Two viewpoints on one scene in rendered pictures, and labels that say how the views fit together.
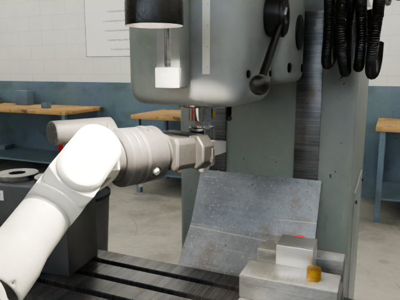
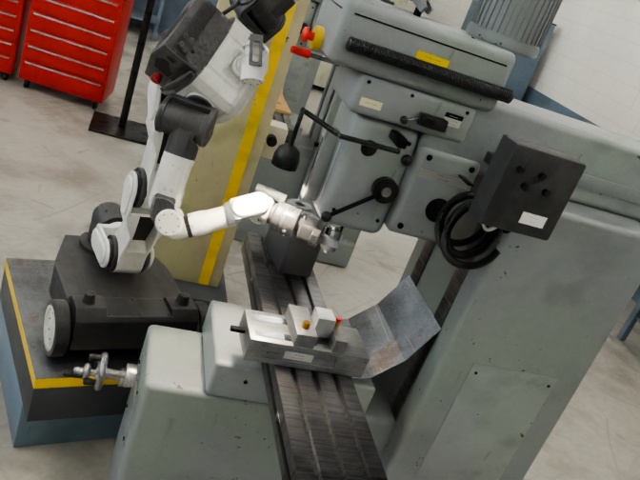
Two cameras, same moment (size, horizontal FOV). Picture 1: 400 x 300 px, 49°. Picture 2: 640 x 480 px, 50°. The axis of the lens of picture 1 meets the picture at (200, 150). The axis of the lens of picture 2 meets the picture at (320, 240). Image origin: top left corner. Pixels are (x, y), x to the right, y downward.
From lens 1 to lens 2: 157 cm
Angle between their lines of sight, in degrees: 47
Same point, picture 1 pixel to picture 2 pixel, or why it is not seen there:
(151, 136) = (290, 213)
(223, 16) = (331, 175)
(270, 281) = (290, 313)
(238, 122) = (435, 256)
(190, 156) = (307, 235)
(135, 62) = not seen: hidden behind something
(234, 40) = (330, 190)
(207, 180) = (405, 284)
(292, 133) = (449, 284)
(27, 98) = not seen: hidden behind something
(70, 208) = (229, 218)
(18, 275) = (194, 226)
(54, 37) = not seen: outside the picture
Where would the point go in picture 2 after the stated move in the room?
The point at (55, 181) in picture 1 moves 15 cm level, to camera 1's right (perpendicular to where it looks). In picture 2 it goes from (229, 205) to (253, 230)
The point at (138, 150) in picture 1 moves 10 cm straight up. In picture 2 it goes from (277, 215) to (288, 185)
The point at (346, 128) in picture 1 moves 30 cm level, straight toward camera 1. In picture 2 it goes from (467, 301) to (372, 285)
